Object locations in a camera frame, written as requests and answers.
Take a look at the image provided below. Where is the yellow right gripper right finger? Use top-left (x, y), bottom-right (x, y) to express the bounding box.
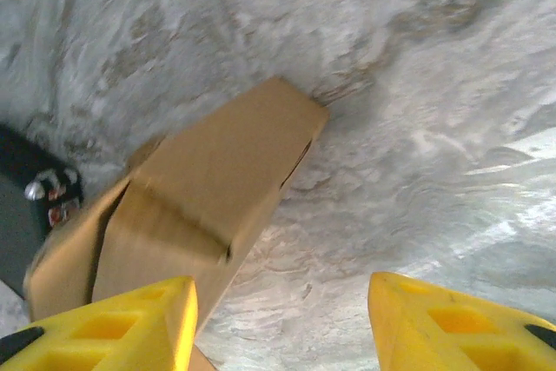
top-left (367, 271), bottom-right (556, 371)

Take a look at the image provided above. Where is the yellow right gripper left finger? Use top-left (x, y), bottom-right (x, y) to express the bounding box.
top-left (0, 275), bottom-right (200, 371)

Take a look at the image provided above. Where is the brown cardboard box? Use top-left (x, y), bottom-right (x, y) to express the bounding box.
top-left (23, 75), bottom-right (331, 371)

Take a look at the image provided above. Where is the black hard case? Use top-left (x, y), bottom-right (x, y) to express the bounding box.
top-left (0, 122), bottom-right (86, 302)

